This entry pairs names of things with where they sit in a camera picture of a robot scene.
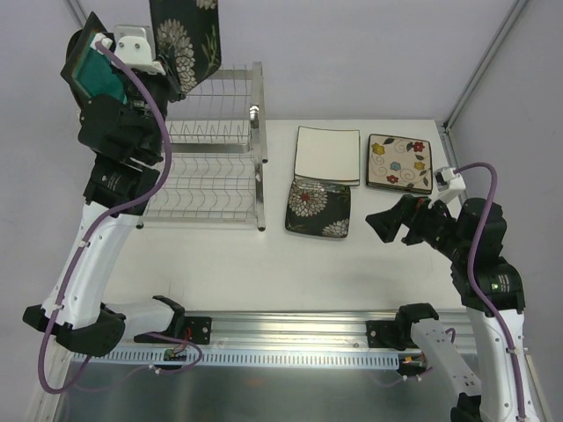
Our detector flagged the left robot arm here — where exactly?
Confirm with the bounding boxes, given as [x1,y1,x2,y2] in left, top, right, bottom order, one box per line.
[23,50,185,357]

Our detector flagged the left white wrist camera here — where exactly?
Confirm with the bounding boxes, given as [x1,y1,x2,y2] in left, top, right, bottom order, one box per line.
[90,25,165,76]

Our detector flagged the round silver-rimmed cream plate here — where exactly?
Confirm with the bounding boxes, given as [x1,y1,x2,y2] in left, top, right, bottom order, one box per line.
[65,29,84,110]

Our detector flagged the dark square teal-centre plate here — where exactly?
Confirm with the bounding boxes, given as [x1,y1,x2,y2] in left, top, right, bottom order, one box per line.
[60,12,126,108]

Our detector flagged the black chrysanthemum square plate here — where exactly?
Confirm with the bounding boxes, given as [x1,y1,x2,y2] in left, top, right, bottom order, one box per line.
[150,0,222,100]

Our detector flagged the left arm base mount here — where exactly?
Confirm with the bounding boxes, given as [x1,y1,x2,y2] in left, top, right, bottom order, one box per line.
[182,316,213,346]

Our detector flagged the cream floral square plate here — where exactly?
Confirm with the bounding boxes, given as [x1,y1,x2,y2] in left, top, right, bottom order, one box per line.
[366,134,433,195]

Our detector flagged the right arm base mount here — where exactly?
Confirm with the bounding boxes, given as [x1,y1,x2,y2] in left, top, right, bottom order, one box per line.
[365,320,413,351]

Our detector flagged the stainless steel dish rack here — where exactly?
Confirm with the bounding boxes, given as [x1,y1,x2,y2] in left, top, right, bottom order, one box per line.
[137,62,268,231]

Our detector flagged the aluminium frame rail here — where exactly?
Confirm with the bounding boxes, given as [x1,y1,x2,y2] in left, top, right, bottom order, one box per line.
[52,307,529,355]

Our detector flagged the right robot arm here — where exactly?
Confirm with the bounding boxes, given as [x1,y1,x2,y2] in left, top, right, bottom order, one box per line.
[365,194,540,421]

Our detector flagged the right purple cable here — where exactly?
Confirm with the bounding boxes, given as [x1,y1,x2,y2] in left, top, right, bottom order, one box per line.
[369,162,527,422]

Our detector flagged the white slotted cable duct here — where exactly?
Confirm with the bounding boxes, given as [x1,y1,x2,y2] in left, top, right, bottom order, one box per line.
[91,346,399,370]

